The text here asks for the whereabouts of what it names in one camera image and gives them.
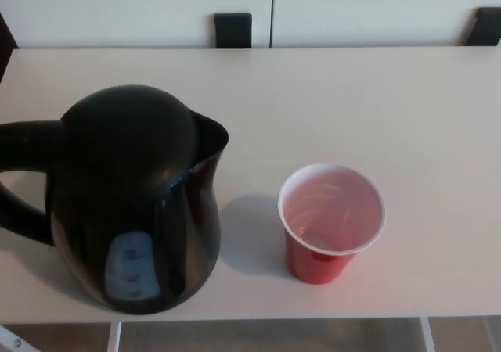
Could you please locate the black electric kettle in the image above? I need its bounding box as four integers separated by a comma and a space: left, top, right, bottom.
0, 84, 230, 316

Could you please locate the black cabinet handle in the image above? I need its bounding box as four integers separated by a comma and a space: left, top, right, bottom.
468, 6, 501, 47
0, 11, 20, 84

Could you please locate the white cabinet door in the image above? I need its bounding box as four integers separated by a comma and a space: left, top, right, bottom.
272, 0, 501, 48
0, 0, 275, 50

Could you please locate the red plastic cup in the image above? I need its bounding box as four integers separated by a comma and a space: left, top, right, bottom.
277, 163, 387, 286

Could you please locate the black wall bracket left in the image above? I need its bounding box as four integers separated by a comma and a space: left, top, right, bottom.
213, 13, 253, 49

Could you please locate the white metal table leg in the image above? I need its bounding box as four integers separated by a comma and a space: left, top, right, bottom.
108, 321, 122, 352
420, 317, 435, 352

